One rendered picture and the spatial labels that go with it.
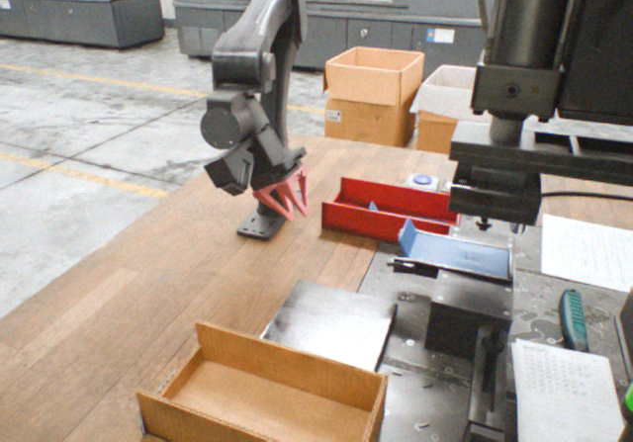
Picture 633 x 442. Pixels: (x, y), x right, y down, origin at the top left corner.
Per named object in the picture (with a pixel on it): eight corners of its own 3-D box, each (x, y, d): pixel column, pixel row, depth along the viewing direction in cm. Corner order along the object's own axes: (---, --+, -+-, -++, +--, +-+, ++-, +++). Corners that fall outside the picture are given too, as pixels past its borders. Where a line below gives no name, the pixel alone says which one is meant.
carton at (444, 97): (429, 130, 354) (438, 61, 330) (515, 143, 332) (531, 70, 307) (404, 165, 300) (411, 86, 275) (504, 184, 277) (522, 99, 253)
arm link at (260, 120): (265, 135, 68) (240, 91, 67) (232, 151, 70) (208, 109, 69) (276, 125, 75) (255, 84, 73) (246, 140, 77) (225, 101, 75)
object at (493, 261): (406, 232, 76) (407, 217, 74) (507, 252, 71) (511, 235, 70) (396, 256, 70) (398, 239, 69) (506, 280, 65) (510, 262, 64)
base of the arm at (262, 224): (308, 161, 101) (277, 156, 103) (266, 205, 85) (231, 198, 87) (308, 195, 105) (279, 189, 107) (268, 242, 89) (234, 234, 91)
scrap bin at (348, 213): (340, 201, 103) (341, 175, 100) (460, 222, 95) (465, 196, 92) (320, 228, 93) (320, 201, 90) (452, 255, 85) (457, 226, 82)
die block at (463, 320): (443, 267, 82) (450, 229, 79) (504, 280, 79) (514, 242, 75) (423, 348, 66) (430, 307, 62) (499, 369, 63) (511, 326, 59)
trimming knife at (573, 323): (575, 299, 75) (554, 293, 76) (581, 288, 74) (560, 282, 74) (589, 386, 60) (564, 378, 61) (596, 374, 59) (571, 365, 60)
